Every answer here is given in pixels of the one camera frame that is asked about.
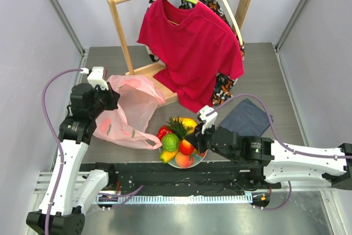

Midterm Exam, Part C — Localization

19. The red apple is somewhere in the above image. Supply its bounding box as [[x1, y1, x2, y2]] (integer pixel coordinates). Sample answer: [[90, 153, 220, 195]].
[[179, 139, 195, 155]]

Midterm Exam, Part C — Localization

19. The pink plastic bag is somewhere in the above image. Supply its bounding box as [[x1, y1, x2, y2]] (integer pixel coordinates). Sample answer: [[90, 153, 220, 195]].
[[93, 75, 165, 150]]

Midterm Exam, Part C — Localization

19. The red t-shirt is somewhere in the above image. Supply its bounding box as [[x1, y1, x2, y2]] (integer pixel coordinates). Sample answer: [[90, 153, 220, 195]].
[[138, 0, 244, 112]]

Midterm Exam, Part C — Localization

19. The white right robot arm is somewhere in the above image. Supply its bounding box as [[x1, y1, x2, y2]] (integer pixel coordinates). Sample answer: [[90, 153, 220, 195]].
[[185, 125, 351, 190]]

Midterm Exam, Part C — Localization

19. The yellow green mango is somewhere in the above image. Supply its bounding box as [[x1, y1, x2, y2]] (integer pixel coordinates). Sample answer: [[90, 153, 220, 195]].
[[159, 150, 179, 163]]

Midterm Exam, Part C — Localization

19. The white cable duct strip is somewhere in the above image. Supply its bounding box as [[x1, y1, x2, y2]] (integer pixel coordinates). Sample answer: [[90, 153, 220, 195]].
[[92, 193, 252, 205]]

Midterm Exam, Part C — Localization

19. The patterned ceramic plate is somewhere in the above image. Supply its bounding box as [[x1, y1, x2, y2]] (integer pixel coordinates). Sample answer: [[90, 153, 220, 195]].
[[158, 126, 209, 169]]

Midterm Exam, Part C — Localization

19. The orange pineapple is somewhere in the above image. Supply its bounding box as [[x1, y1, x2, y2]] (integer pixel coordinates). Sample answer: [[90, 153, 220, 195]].
[[167, 117, 194, 139]]

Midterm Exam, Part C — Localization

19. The red bell pepper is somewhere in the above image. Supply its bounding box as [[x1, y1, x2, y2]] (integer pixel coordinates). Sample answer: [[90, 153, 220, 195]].
[[157, 125, 174, 141]]

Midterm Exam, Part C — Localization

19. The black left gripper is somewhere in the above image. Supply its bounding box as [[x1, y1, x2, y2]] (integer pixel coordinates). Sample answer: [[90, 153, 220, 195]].
[[89, 81, 120, 118]]

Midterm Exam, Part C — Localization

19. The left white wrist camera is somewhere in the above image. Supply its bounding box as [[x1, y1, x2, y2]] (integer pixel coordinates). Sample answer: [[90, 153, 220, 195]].
[[81, 67, 108, 91]]

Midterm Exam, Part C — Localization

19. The green custard apple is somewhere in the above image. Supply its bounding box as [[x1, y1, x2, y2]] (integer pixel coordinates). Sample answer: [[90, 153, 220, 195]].
[[161, 133, 180, 152]]

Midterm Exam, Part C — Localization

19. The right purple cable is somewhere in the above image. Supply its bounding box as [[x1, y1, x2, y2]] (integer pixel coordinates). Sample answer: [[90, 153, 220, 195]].
[[207, 94, 352, 211]]

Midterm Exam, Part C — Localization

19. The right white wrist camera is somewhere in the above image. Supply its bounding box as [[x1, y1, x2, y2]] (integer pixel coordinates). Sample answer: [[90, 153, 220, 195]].
[[194, 106, 218, 136]]

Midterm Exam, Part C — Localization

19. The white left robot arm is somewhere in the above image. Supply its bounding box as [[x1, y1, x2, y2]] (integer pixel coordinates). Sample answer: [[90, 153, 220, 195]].
[[26, 81, 120, 234]]

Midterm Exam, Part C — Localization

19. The orange peach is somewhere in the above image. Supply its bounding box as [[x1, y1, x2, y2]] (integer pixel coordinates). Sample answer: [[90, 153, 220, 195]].
[[174, 152, 194, 168]]

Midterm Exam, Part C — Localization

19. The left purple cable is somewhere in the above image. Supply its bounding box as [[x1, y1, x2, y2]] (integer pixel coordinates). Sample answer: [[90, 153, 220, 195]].
[[41, 68, 89, 235]]

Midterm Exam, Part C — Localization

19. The cream wooden hanger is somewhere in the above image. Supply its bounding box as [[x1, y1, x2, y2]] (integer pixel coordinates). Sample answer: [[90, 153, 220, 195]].
[[222, 0, 244, 47]]

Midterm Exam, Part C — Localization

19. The purple cable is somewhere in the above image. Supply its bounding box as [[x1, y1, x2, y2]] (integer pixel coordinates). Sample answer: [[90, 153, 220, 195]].
[[41, 68, 89, 235], [207, 94, 352, 211]]

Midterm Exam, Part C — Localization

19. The folded grey towel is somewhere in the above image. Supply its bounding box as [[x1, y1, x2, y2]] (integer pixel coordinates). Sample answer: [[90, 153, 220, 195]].
[[219, 99, 270, 136]]

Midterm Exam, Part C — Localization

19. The wooden clothes rack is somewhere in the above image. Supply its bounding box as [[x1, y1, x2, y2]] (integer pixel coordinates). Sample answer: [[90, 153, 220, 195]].
[[104, 0, 262, 108]]

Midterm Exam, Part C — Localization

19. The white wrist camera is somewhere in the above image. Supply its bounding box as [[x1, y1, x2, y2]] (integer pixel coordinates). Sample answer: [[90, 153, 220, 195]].
[[81, 67, 108, 91], [194, 106, 218, 136]]

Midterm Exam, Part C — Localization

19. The patterned black orange garment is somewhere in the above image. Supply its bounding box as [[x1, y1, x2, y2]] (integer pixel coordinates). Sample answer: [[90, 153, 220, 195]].
[[148, 0, 245, 106]]

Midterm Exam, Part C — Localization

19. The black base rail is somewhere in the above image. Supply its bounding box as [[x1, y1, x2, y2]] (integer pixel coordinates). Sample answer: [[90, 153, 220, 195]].
[[79, 160, 281, 196]]

